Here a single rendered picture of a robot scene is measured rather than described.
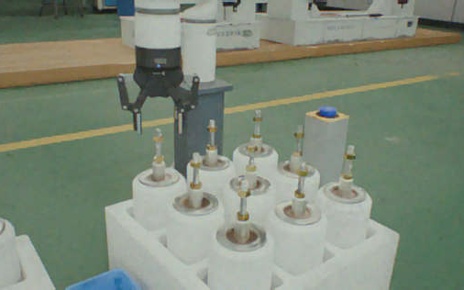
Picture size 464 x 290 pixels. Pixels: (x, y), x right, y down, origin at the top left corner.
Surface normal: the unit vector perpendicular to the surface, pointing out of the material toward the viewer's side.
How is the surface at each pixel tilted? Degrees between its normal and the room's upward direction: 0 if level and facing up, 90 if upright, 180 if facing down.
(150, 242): 0
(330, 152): 90
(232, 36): 90
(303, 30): 90
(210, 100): 90
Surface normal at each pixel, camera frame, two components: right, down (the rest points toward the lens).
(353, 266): 0.62, 0.31
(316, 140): -0.78, 0.20
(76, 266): 0.04, -0.93
